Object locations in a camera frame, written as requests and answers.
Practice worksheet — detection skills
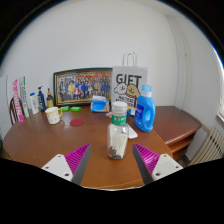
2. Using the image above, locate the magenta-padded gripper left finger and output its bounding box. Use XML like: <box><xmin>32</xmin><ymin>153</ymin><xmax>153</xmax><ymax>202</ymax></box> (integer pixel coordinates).
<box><xmin>41</xmin><ymin>142</ymin><xmax>93</xmax><ymax>186</ymax></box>

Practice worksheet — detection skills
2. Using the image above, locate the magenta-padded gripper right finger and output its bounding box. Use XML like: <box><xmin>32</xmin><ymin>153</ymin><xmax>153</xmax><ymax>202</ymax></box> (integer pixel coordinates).
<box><xmin>132</xmin><ymin>143</ymin><xmax>184</xmax><ymax>186</ymax></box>

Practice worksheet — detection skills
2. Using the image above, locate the clear bottle with green label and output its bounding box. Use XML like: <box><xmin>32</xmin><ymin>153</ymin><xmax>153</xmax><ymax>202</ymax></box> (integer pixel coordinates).
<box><xmin>106</xmin><ymin>101</ymin><xmax>130</xmax><ymax>160</ymax></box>

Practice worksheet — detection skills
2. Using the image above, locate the brown wooden side table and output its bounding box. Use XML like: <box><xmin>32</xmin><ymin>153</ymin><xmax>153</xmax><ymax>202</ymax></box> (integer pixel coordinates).
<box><xmin>153</xmin><ymin>105</ymin><xmax>202</xmax><ymax>162</ymax></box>

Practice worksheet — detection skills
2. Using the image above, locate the flat round red coaster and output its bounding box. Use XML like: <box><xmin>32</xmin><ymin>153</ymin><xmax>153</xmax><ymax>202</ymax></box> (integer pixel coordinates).
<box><xmin>69</xmin><ymin>118</ymin><xmax>85</xmax><ymax>127</ymax></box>

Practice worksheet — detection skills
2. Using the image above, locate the white radiator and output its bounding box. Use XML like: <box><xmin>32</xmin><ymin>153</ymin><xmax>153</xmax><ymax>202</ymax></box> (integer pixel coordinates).
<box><xmin>189</xmin><ymin>126</ymin><xmax>224</xmax><ymax>166</ymax></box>

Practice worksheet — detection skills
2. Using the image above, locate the white remote control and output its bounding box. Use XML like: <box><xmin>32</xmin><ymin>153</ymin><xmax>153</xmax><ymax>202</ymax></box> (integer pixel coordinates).
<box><xmin>127</xmin><ymin>123</ymin><xmax>138</xmax><ymax>140</ymax></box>

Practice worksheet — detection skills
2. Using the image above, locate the white mug with yellow rim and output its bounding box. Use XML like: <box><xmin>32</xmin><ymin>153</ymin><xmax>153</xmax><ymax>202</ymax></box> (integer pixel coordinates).
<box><xmin>44</xmin><ymin>106</ymin><xmax>63</xmax><ymax>125</ymax></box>

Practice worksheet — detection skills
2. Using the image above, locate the blue detergent bottle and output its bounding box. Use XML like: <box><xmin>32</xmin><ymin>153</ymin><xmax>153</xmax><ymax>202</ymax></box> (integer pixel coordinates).
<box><xmin>133</xmin><ymin>84</ymin><xmax>157</xmax><ymax>133</ymax></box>

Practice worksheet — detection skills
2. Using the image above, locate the amber pump bottle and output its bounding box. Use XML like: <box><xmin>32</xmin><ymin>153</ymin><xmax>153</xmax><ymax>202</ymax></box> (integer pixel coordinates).
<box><xmin>46</xmin><ymin>88</ymin><xmax>55</xmax><ymax>109</ymax></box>

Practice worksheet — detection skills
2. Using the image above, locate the dark blue pump bottle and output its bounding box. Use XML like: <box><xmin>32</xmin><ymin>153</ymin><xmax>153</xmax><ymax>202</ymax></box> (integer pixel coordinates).
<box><xmin>37</xmin><ymin>85</ymin><xmax>47</xmax><ymax>113</ymax></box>

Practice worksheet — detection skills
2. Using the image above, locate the white bottle with blue cap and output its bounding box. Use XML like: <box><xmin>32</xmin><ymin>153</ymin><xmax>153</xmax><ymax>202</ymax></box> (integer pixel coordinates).
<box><xmin>29</xmin><ymin>92</ymin><xmax>40</xmax><ymax>115</ymax></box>

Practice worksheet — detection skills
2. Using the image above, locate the blue tissue pack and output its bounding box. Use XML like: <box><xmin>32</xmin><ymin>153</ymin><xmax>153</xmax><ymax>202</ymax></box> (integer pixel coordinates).
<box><xmin>90</xmin><ymin>95</ymin><xmax>110</xmax><ymax>114</ymax></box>

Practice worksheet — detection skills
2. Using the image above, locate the long pink box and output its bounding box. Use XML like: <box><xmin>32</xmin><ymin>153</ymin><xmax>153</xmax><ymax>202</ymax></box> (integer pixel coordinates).
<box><xmin>12</xmin><ymin>78</ymin><xmax>25</xmax><ymax>123</ymax></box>

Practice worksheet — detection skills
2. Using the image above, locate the long green and white box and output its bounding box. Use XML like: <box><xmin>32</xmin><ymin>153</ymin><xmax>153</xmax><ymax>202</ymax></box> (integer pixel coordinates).
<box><xmin>18</xmin><ymin>76</ymin><xmax>31</xmax><ymax>118</ymax></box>

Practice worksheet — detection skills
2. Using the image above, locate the framed group picture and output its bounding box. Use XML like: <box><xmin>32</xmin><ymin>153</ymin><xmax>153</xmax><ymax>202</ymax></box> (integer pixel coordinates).
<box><xmin>52</xmin><ymin>67</ymin><xmax>114</xmax><ymax>107</ymax></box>

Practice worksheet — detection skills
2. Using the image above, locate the white paper gift bag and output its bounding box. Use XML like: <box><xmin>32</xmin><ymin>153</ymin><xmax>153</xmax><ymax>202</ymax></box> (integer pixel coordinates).
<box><xmin>110</xmin><ymin>51</ymin><xmax>149</xmax><ymax>116</ymax></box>

